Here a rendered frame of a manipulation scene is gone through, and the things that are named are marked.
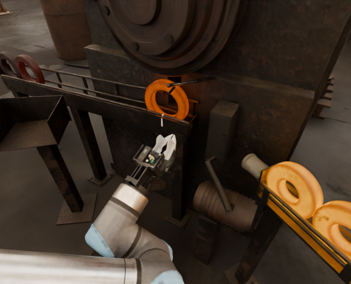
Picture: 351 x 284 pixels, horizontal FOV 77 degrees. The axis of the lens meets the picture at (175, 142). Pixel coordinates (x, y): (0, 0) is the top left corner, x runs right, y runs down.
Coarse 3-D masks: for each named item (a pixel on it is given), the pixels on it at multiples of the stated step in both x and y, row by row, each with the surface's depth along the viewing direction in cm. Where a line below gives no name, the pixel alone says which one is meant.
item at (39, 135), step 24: (48, 96) 98; (0, 120) 95; (24, 120) 105; (48, 120) 85; (0, 144) 94; (24, 144) 92; (48, 144) 91; (48, 168) 109; (72, 192) 123; (72, 216) 132
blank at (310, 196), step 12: (276, 168) 62; (288, 168) 58; (300, 168) 57; (276, 180) 64; (288, 180) 59; (300, 180) 56; (312, 180) 55; (276, 192) 65; (288, 192) 65; (300, 192) 57; (312, 192) 54; (288, 204) 62; (300, 204) 58; (312, 204) 55
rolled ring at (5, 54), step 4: (0, 52) 127; (4, 52) 127; (8, 52) 128; (0, 56) 129; (4, 56) 127; (8, 56) 126; (12, 56) 127; (0, 60) 131; (4, 60) 133; (8, 60) 127; (12, 60) 126; (0, 64) 134; (4, 64) 134; (12, 64) 127; (4, 68) 135; (8, 68) 137; (16, 68) 128; (4, 72) 138; (8, 72) 137; (12, 72) 139; (16, 72) 130; (12, 76) 137; (16, 76) 138; (20, 76) 131
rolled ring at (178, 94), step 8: (160, 80) 83; (168, 80) 82; (152, 88) 85; (160, 88) 83; (168, 88) 81; (176, 88) 80; (152, 96) 88; (176, 96) 81; (184, 96) 82; (152, 104) 90; (184, 104) 82; (160, 112) 92; (184, 112) 84
